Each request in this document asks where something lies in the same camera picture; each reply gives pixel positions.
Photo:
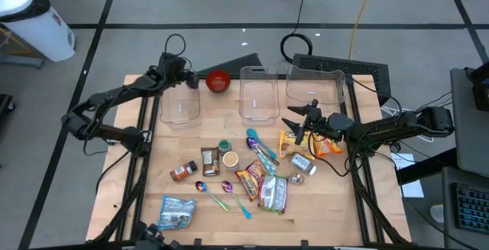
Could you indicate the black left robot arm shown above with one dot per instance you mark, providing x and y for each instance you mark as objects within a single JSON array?
[{"x": 126, "y": 89}]

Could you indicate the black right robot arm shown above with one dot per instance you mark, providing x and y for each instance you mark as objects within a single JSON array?
[{"x": 393, "y": 127}]

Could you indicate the green lid spice jar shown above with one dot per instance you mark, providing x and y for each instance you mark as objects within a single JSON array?
[{"x": 225, "y": 147}]

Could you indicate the light grey side table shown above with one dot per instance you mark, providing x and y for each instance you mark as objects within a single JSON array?
[{"x": 470, "y": 135}]

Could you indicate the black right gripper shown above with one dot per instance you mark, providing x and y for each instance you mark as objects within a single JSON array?
[{"x": 328, "y": 125}]

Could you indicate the grey computer mouse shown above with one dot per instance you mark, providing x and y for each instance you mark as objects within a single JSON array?
[{"x": 438, "y": 213}]

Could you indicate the black box device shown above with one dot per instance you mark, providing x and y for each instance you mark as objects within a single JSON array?
[{"x": 481, "y": 89}]

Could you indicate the white trash can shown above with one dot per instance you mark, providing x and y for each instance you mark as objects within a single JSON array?
[{"x": 34, "y": 20}]

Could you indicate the black bulky object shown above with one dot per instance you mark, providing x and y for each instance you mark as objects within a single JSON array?
[{"x": 153, "y": 238}]

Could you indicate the wide clear plastic bin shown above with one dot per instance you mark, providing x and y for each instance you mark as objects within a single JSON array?
[{"x": 313, "y": 85}]

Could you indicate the white green ramen packet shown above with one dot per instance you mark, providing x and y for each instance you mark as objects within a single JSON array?
[{"x": 273, "y": 194}]

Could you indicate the teal plastic spoon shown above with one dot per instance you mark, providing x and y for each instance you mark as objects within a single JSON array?
[{"x": 260, "y": 141}]

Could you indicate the tan lid jar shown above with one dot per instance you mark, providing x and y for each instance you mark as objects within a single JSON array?
[{"x": 230, "y": 160}]

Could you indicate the white paper sheet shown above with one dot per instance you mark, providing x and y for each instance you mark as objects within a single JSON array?
[{"x": 414, "y": 189}]

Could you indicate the black aluminium table frame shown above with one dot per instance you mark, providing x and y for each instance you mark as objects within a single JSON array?
[{"x": 140, "y": 204}]

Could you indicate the red roast beef ramen packet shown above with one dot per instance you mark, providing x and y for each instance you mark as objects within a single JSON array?
[{"x": 248, "y": 181}]

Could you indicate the backlit black keyboard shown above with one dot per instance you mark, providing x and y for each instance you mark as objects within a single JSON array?
[{"x": 471, "y": 208}]

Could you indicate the dark grey desk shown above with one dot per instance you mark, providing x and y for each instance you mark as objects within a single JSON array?
[{"x": 449, "y": 204}]

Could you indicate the sesame seasoning jar white label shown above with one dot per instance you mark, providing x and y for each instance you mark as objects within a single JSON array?
[{"x": 302, "y": 163}]

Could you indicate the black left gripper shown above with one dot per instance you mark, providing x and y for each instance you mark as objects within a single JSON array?
[{"x": 172, "y": 68}]

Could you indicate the blue white snack bag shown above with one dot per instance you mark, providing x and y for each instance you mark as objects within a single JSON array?
[{"x": 175, "y": 213}]

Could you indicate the brown food packet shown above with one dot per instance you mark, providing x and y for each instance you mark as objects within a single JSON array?
[{"x": 210, "y": 162}]

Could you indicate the black triangular panel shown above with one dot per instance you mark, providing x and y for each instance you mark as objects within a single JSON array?
[{"x": 237, "y": 66}]

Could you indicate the black desk leg bar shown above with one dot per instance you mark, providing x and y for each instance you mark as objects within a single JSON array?
[{"x": 424, "y": 167}]

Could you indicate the red bowl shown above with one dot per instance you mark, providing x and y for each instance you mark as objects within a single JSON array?
[{"x": 217, "y": 81}]

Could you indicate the black caster foot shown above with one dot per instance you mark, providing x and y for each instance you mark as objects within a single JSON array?
[{"x": 5, "y": 104}]

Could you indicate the small glass spice jar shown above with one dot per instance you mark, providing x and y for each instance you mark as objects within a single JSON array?
[{"x": 296, "y": 178}]

